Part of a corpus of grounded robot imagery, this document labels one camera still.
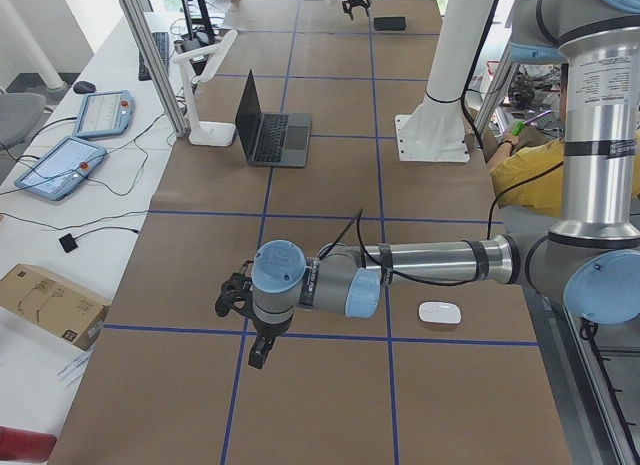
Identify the black mouse pad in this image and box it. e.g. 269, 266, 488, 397
374, 16, 407, 32

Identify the grey laptop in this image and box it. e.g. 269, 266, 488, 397
235, 70, 312, 168

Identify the white desk lamp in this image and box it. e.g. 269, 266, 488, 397
172, 29, 239, 148

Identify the white computer mouse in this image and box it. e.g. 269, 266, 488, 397
418, 301, 462, 326

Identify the black computer mouse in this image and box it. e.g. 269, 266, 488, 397
72, 80, 96, 95

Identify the brown paper table cover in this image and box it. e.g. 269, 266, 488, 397
52, 0, 571, 464

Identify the black keyboard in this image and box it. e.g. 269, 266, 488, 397
137, 31, 171, 82

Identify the brown cardboard box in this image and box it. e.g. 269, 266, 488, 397
1, 264, 111, 350

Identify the small black square sensor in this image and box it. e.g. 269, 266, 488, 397
58, 233, 79, 253

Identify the person in yellow shirt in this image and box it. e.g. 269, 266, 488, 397
483, 59, 640, 219

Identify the blue teach pendant near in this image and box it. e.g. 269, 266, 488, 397
14, 136, 107, 201

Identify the blue teach pendant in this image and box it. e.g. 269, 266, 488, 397
14, 136, 107, 201
73, 90, 135, 140

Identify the blue teach pendant far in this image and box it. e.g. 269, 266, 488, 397
73, 90, 135, 140

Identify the red object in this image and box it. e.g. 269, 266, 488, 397
1, 426, 57, 463

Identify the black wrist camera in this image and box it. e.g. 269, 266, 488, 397
215, 271, 253, 318

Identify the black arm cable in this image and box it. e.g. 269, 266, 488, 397
319, 154, 569, 286

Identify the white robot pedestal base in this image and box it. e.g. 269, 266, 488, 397
395, 0, 499, 163

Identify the aluminium frame post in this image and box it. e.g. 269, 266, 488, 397
119, 0, 187, 137

